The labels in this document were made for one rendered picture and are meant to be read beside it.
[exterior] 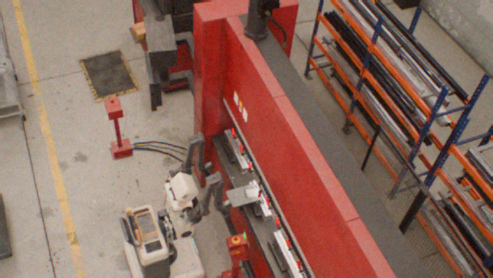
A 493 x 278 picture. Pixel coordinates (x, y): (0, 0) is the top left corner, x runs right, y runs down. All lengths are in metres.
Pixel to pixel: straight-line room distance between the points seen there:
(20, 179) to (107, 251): 1.41
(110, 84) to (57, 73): 0.77
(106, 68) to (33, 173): 1.88
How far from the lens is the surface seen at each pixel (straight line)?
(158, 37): 4.71
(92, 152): 6.40
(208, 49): 4.50
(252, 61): 3.96
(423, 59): 5.77
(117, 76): 7.23
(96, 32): 8.01
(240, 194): 4.73
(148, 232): 4.64
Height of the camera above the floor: 4.89
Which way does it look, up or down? 51 degrees down
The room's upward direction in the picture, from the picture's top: 4 degrees clockwise
